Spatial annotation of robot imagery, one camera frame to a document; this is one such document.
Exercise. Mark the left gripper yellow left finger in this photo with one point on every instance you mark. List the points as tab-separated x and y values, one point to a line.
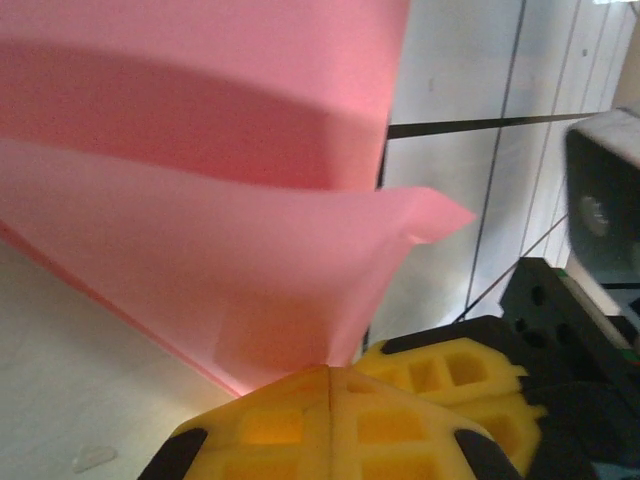
270	430

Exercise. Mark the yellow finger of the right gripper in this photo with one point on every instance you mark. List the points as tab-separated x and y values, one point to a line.
510	425
450	370

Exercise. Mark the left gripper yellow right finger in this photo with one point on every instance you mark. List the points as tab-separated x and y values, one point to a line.
390	435

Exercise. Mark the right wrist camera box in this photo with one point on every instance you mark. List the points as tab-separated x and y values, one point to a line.
595	220

